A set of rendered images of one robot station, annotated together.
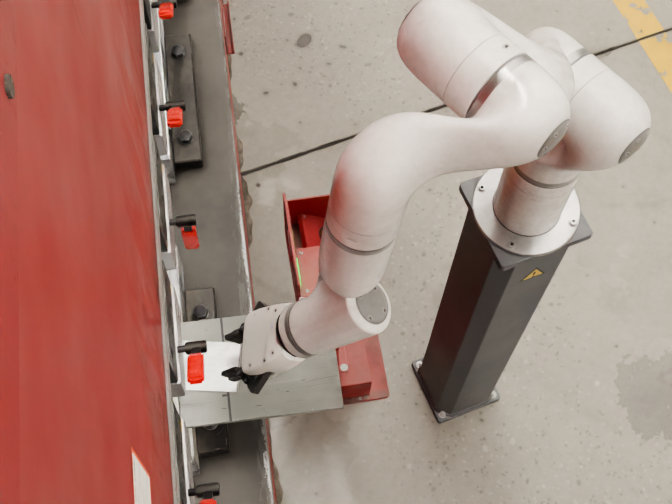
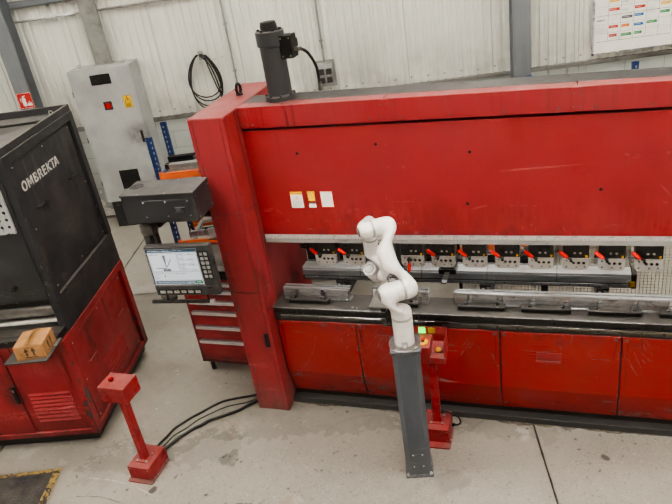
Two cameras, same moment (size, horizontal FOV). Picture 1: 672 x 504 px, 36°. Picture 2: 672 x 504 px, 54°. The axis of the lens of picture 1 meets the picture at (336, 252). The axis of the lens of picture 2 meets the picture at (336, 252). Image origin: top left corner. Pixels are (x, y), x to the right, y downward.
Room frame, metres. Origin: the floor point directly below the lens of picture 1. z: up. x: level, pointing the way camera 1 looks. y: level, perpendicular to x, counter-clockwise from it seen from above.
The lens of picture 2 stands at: (2.26, -3.22, 3.31)
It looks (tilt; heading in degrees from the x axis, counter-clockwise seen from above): 27 degrees down; 122
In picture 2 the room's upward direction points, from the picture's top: 9 degrees counter-clockwise
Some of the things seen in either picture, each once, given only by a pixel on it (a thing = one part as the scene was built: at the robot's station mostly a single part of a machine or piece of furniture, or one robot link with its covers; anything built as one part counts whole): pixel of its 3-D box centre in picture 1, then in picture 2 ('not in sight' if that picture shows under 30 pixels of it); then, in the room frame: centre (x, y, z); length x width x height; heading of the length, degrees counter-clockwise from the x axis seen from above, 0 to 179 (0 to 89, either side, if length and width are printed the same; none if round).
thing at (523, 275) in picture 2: not in sight; (457, 272); (0.86, 0.64, 0.93); 2.30 x 0.14 x 0.10; 10
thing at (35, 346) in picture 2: not in sight; (30, 344); (-1.53, -1.09, 1.04); 0.30 x 0.26 x 0.12; 25
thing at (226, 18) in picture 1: (226, 20); (548, 358); (1.55, 0.29, 0.59); 0.15 x 0.02 x 0.07; 10
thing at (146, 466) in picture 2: not in sight; (133, 425); (-0.94, -0.99, 0.41); 0.25 x 0.20 x 0.83; 100
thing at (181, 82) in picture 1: (183, 99); (481, 306); (1.12, 0.32, 0.89); 0.30 x 0.05 x 0.03; 10
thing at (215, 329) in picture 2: not in sight; (231, 309); (-1.02, 0.34, 0.50); 0.50 x 0.50 x 1.00; 10
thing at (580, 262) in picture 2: not in sight; (575, 254); (1.67, 0.47, 1.26); 0.15 x 0.09 x 0.17; 10
